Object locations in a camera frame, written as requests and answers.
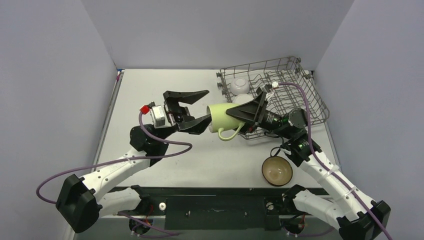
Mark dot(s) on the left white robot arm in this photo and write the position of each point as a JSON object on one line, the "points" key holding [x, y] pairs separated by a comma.
{"points": [[84, 199]]}

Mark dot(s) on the plain white bowl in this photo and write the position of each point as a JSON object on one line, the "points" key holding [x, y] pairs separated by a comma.
{"points": [[239, 86]]}

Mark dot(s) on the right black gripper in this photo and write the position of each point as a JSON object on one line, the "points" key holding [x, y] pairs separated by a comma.
{"points": [[261, 110]]}

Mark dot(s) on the grey wire dish rack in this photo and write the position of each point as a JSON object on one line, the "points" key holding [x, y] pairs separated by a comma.
{"points": [[284, 99]]}

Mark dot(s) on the black front mounting rail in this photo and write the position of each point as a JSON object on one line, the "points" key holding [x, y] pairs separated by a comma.
{"points": [[215, 208]]}

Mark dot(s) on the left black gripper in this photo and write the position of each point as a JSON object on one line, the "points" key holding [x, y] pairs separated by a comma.
{"points": [[177, 115]]}

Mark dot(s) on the white scalloped black-rimmed dish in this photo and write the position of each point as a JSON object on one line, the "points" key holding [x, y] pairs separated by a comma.
{"points": [[242, 99]]}

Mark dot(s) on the brown black-rimmed bowl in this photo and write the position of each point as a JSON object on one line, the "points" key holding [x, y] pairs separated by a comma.
{"points": [[277, 171]]}

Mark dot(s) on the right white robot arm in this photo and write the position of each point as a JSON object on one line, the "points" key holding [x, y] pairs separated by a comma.
{"points": [[355, 215]]}

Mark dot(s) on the green mug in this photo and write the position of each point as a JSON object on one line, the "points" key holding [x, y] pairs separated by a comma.
{"points": [[221, 121]]}

